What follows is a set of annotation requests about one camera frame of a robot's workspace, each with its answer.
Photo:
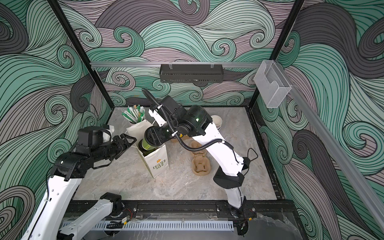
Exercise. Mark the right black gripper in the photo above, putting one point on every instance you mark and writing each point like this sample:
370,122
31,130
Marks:
160,134

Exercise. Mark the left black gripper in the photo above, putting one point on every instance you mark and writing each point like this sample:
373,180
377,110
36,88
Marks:
122,147

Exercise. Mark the green paper coffee cup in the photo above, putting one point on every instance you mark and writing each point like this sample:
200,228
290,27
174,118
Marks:
146,147

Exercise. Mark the white paper takeout bag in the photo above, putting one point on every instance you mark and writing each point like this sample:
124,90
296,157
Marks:
155,161

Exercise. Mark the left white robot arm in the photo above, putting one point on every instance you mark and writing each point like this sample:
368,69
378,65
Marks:
94,144

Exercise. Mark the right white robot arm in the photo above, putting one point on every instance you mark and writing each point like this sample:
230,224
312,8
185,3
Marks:
195,131

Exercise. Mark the pink cup of stirrers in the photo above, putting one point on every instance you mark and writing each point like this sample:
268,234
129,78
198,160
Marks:
135,114

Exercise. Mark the stack of green paper cups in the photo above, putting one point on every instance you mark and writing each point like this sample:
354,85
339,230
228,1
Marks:
217,121

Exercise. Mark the brown pulp cup carrier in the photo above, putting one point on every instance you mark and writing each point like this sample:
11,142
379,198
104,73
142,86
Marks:
201,163

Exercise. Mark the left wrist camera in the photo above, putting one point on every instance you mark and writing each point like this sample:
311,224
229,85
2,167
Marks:
107,131

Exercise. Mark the black wall-mounted tray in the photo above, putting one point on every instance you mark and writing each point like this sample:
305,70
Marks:
191,73

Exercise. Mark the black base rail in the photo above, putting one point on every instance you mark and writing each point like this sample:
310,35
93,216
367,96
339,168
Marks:
218,208

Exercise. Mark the white slotted cable duct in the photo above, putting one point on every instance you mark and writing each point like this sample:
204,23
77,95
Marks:
170,226

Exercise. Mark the clear acrylic wall holder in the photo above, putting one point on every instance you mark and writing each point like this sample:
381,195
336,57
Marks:
272,83

